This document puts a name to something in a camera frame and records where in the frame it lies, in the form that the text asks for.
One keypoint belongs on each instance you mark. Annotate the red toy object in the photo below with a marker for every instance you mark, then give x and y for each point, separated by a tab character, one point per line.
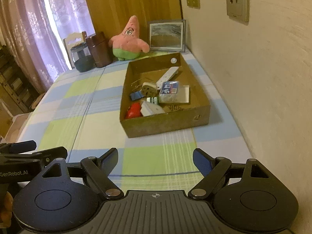
134	111

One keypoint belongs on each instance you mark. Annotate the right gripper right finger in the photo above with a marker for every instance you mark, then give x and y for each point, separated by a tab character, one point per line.
213	171

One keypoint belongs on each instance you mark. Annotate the white remote control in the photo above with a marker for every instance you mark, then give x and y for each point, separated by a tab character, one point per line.
171	72

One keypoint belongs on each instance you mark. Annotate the green cap small bottle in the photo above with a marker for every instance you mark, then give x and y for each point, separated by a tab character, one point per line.
153	100

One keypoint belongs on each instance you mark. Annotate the checkered tablecloth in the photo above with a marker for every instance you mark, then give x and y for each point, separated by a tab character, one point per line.
81	113

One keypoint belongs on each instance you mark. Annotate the cardboard box tray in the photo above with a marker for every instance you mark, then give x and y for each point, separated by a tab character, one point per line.
183	106

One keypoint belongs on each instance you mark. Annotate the person hand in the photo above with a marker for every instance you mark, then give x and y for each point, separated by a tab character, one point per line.
6	210

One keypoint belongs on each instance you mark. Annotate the white small box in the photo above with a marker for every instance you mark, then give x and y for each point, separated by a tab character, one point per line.
149	109

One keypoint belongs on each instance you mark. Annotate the silver wall data socket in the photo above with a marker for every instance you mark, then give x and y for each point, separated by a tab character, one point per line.
238	9

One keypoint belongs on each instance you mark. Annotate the purple lace curtain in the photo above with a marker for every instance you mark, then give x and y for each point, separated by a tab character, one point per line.
34	30

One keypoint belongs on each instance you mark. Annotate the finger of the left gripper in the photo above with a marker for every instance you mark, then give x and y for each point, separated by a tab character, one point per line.
54	154
17	148

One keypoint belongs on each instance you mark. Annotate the framed sand picture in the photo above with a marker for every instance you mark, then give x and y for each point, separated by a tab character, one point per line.
167	35

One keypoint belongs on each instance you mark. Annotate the brown metal thermos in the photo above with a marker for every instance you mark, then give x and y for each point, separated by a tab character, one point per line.
99	49

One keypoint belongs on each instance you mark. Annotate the cream wooden chair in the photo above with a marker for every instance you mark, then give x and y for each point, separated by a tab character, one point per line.
72	40

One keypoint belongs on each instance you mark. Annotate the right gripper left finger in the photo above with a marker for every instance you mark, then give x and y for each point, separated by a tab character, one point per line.
97	171

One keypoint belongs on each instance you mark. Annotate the wooden wall panel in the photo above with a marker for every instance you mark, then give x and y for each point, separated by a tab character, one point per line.
111	16

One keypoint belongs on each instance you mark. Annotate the white plug adapter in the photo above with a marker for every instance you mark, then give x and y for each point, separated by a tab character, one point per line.
149	89

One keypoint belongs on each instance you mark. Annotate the clear toothpick box blue label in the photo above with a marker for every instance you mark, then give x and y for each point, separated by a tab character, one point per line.
169	91

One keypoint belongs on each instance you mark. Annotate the pink starfish plush toy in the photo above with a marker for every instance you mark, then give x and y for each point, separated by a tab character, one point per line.
127	45

